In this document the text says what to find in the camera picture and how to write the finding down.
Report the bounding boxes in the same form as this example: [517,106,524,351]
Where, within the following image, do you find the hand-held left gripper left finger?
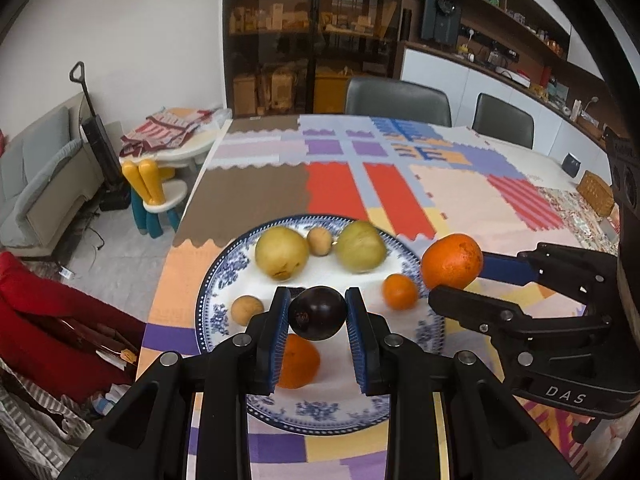
[57,287,293,480]

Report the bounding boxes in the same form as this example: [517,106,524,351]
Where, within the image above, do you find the grey dining chair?
[344,77,452,127]
[471,92,535,150]

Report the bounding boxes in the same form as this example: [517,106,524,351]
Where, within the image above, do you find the yellow storage box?
[314,74,348,115]

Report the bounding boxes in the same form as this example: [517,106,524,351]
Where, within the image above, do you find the black floor cable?
[82,210,106,253]

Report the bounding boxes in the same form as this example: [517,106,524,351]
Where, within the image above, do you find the green pear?
[334,220,387,275]

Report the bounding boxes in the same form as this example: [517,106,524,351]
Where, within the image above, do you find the blue and white plate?
[195,214,446,433]

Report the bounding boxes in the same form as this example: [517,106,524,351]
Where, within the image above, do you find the yellow and teal kids chair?
[121,159,188,239]

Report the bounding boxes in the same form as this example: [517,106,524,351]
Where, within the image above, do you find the colourful patchwork tablecloth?
[135,114,623,480]

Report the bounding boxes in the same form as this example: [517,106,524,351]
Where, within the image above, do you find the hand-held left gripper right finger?
[344,287,581,480]

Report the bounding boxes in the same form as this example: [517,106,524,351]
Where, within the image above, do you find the floral table mat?
[537,187,621,256]

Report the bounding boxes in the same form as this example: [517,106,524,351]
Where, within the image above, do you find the wicker basket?
[576,170,615,217]

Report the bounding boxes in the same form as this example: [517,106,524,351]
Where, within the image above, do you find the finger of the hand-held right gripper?
[480,242,621,307]
[428,285,614,342]

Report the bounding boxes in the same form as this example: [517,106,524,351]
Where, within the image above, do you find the large orange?
[420,233,484,291]

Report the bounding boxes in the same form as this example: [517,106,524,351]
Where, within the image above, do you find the cardboard box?
[232,74,258,116]
[270,67,296,113]

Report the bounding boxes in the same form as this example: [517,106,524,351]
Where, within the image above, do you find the grey sofa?
[0,105,108,261]

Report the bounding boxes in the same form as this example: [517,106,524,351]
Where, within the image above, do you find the white sideboard cabinet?
[400,45,613,171]

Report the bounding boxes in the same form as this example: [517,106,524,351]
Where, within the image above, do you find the dark purple plum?
[287,286,348,343]

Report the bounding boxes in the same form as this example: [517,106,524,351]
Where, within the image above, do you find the grey striped cloth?
[0,360,96,478]

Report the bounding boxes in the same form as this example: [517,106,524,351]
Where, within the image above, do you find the black shelf appliance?
[421,0,462,46]

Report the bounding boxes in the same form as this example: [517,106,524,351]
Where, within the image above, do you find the red striped patchwork cloth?
[119,107,218,157]

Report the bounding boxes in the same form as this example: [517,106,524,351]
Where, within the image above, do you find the wooden wall shelf unit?
[400,0,608,131]

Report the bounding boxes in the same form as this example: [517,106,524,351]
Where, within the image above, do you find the black upright vacuum cleaner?
[69,61,133,212]

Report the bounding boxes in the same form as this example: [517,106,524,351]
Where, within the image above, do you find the person's right hand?
[597,407,636,448]

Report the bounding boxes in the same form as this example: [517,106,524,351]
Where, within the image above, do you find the dark glass-door cabinet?
[222,0,406,118]

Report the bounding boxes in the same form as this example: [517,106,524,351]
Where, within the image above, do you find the yellow pear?
[255,226,311,282]

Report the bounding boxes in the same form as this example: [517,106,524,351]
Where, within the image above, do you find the small orange tangerine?
[276,333,322,390]
[382,273,419,310]

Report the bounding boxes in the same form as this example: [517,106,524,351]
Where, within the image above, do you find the small brown round fruit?
[306,227,333,257]
[231,295,264,326]

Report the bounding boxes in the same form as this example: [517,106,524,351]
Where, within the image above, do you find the white kids table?
[120,107,233,171]

